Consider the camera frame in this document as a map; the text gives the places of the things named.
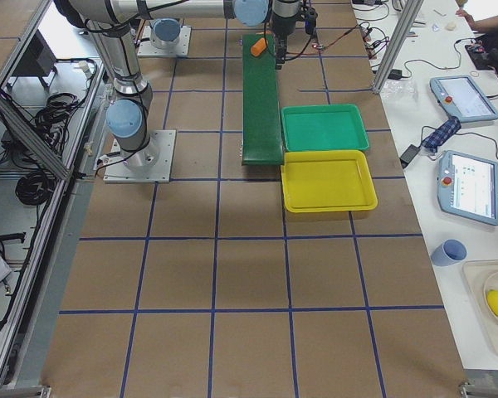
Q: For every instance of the black power brick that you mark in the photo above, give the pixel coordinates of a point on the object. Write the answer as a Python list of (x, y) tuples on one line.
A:
[(408, 155)]

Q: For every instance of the blue plastic cup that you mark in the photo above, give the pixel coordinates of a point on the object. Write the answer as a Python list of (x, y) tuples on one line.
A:
[(448, 253)]

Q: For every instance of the teach pendant far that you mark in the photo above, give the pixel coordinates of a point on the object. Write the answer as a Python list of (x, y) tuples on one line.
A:
[(459, 96)]

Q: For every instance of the green plastic tray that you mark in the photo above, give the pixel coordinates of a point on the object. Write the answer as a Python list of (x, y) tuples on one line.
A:
[(323, 127)]

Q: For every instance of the folded blue plaid umbrella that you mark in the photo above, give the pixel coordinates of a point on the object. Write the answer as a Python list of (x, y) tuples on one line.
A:
[(440, 135)]

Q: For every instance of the aluminium frame post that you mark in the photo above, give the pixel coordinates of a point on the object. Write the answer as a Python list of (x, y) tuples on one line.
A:
[(403, 26)]

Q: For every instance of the teach pendant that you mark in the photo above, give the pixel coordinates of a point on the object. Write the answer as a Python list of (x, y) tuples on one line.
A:
[(467, 186), (459, 96)]

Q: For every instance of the beige plastic tray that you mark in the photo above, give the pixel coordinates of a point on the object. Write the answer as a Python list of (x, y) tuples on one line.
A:
[(481, 277)]

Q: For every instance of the black power adapter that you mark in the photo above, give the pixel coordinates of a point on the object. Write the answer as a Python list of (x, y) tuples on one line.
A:
[(395, 74)]

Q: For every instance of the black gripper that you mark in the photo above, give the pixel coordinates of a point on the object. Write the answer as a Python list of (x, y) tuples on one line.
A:
[(283, 26)]

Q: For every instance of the teach pendant near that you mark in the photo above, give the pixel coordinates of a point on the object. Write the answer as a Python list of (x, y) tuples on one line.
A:
[(467, 186)]

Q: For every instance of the plain orange cylinder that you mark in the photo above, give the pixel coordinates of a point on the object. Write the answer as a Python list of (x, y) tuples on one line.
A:
[(259, 47)]

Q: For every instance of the yellow plastic tray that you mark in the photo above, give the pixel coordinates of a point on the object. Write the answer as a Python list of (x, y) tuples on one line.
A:
[(326, 181)]

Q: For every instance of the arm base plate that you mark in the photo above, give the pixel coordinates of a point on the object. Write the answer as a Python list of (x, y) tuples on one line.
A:
[(151, 164), (151, 46)]

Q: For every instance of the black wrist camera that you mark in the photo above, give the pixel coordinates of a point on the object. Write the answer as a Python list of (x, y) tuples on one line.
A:
[(310, 20)]

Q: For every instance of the green conveyor belt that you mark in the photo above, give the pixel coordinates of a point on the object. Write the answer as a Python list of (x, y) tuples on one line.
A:
[(261, 121)]

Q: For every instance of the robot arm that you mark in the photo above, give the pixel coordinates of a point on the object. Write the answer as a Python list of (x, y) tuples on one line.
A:
[(109, 23), (282, 15)]

